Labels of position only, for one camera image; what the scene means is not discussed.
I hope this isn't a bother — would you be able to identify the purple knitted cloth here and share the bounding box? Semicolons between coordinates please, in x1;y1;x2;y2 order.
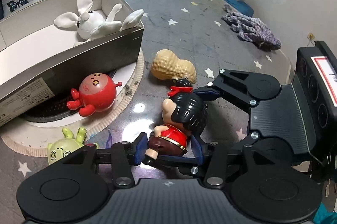
222;4;282;51

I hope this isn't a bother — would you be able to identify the green round alien toy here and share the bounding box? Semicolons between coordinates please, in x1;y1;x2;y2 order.
47;127;87;165

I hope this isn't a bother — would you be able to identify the red round alien toy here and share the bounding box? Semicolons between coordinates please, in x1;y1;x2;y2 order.
67;73;122;117

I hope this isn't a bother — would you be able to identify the grey cardboard shoebox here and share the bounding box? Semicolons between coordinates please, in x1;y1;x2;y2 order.
1;0;144;124

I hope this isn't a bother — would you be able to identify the black-haired boy figurine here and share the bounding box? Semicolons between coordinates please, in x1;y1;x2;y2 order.
145;78;208;160

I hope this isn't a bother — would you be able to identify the white plush rabbit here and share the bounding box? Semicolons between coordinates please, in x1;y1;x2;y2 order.
54;0;144;41

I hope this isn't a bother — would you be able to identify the tan peanut toy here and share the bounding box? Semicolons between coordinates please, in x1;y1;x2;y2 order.
150;49;196;84

